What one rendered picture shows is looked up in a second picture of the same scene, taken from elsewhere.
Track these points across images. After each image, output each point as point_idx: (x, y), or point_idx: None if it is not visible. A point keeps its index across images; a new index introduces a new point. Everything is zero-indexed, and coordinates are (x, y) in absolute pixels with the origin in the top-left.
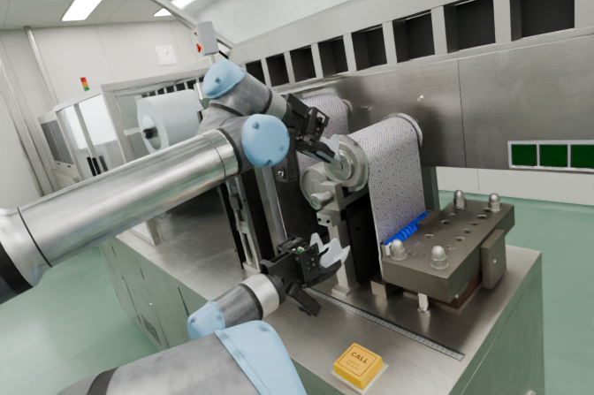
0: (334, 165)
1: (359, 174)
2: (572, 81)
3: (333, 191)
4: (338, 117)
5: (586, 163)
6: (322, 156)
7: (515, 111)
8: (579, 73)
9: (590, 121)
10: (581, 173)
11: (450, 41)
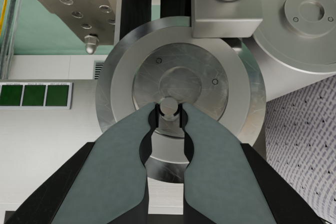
0: (201, 88)
1: (118, 65)
2: (11, 163)
3: (202, 1)
4: (277, 165)
5: (11, 88)
6: (185, 140)
7: (59, 139)
8: (5, 170)
9: (5, 126)
10: (19, 79)
11: None
